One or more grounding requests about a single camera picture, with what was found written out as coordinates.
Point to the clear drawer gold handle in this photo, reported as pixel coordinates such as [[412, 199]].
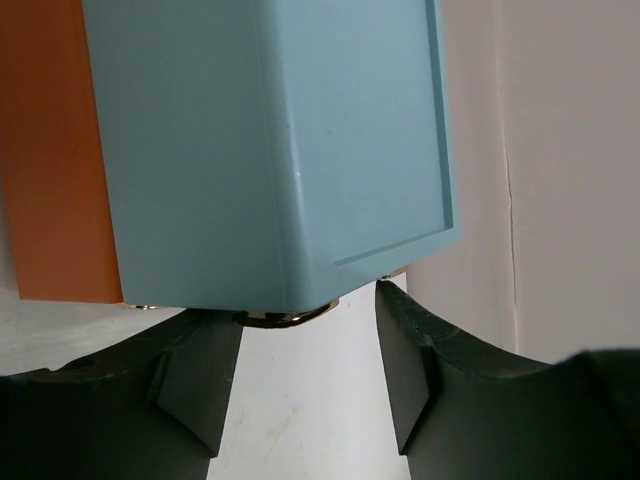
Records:
[[285, 317]]

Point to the orange drawer box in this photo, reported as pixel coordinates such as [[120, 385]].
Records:
[[52, 169]]

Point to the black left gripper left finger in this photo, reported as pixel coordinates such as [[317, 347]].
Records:
[[150, 407]]

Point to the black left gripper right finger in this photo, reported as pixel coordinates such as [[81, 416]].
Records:
[[465, 409]]

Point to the blue drawer box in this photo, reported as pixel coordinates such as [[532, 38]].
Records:
[[271, 156]]

